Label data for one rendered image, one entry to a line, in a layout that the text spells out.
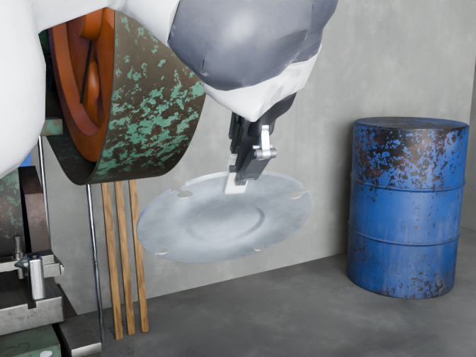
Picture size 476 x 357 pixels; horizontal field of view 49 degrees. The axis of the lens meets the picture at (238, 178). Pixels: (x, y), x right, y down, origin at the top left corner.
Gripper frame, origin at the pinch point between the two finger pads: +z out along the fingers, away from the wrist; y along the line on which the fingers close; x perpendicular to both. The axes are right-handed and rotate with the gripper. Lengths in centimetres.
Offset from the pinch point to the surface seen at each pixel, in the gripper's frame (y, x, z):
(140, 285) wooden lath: 50, 6, 165
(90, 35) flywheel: 54, 20, 24
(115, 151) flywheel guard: 20.7, 16.1, 21.9
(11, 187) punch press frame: 39, 42, 60
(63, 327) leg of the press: -1, 29, 56
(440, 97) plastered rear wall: 164, -202, 174
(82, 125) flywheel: 47, 23, 46
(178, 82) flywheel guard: 25.2, 4.5, 8.1
